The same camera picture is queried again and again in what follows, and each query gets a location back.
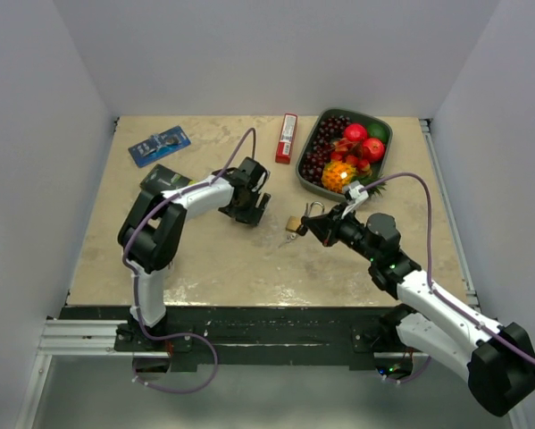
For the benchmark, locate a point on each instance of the grey fruit tray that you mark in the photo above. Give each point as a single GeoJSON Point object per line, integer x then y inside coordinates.
{"type": "Point", "coordinates": [356, 117]}

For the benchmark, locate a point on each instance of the red leafy fruit cluster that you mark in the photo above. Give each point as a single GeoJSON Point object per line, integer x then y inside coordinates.
{"type": "Point", "coordinates": [352, 153]}

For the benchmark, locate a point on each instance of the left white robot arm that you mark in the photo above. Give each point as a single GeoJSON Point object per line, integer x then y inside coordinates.
{"type": "Point", "coordinates": [150, 235]}

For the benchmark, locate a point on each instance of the red apple upper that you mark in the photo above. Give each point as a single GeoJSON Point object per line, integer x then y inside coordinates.
{"type": "Point", "coordinates": [355, 132]}

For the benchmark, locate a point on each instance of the red rectangular box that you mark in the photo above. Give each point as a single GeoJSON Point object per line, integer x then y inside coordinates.
{"type": "Point", "coordinates": [286, 139]}

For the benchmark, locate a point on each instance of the dark red grapes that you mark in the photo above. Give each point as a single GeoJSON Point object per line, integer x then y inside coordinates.
{"type": "Point", "coordinates": [317, 148]}

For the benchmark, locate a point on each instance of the green lime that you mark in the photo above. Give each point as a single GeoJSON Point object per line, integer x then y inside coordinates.
{"type": "Point", "coordinates": [377, 131]}

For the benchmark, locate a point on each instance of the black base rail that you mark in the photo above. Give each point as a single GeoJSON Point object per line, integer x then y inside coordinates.
{"type": "Point", "coordinates": [354, 337]}

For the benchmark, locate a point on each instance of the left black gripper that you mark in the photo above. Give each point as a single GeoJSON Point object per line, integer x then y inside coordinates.
{"type": "Point", "coordinates": [253, 214]}

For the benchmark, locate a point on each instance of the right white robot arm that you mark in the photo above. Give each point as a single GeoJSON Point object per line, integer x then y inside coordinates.
{"type": "Point", "coordinates": [496, 361]}

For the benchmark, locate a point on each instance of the blue blister pack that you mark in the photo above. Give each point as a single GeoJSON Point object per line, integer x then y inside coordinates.
{"type": "Point", "coordinates": [158, 146]}

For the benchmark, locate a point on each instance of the orange toy pineapple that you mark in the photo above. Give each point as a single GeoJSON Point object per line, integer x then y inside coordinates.
{"type": "Point", "coordinates": [336, 175]}

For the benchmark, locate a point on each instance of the brass padlock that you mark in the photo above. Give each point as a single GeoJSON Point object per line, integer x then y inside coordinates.
{"type": "Point", "coordinates": [295, 224]}

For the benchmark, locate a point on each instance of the red apple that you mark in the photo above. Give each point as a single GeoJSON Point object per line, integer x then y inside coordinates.
{"type": "Point", "coordinates": [355, 132]}
{"type": "Point", "coordinates": [373, 150]}

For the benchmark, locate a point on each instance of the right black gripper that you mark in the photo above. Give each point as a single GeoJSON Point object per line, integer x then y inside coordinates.
{"type": "Point", "coordinates": [329, 225]}

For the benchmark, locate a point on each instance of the red apple lower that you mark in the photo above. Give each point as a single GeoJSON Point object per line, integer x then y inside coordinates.
{"type": "Point", "coordinates": [373, 150]}

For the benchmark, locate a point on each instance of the green black product box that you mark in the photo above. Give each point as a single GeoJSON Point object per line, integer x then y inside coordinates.
{"type": "Point", "coordinates": [162, 178]}

